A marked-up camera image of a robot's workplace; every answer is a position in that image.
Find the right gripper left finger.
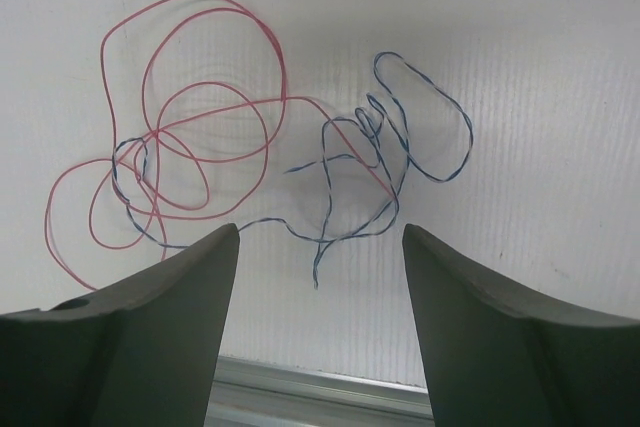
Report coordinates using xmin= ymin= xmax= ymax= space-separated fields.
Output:
xmin=1 ymin=224 xmax=240 ymax=426

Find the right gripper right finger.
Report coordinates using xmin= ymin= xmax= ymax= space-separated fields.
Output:
xmin=402 ymin=225 xmax=639 ymax=426

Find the blue white twisted wire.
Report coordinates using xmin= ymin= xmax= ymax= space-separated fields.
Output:
xmin=110 ymin=51 xmax=475 ymax=291

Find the aluminium mounting rail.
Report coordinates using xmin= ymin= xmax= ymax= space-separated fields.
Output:
xmin=204 ymin=357 xmax=435 ymax=426

